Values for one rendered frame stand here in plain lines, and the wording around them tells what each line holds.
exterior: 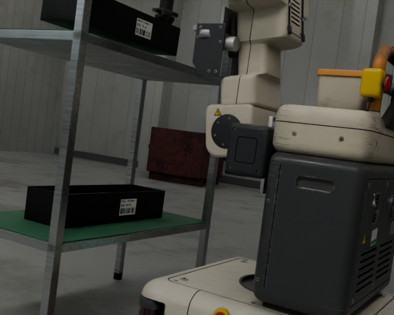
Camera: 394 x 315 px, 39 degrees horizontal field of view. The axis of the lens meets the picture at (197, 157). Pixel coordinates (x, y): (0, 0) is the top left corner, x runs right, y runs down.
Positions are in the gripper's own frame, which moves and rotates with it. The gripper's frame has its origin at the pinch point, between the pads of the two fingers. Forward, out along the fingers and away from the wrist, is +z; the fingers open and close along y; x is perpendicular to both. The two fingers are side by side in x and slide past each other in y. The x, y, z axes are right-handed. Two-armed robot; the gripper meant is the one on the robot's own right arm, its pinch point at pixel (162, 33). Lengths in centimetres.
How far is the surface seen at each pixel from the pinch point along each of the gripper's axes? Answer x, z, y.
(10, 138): -640, 107, -478
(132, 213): 13, 71, 20
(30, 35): 6, 16, 73
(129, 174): -17, 62, -13
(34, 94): -642, 25, -522
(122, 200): 12, 66, 27
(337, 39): -126, -115, -599
